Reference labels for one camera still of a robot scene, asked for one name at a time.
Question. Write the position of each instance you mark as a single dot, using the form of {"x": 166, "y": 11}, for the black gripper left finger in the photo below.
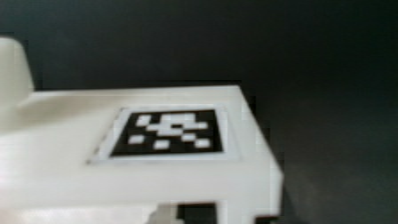
{"x": 198, "y": 213}

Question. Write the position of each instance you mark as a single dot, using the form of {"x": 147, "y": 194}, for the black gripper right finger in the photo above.
{"x": 267, "y": 220}

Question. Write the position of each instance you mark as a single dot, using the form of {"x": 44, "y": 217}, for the white drawer front one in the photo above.
{"x": 113, "y": 153}

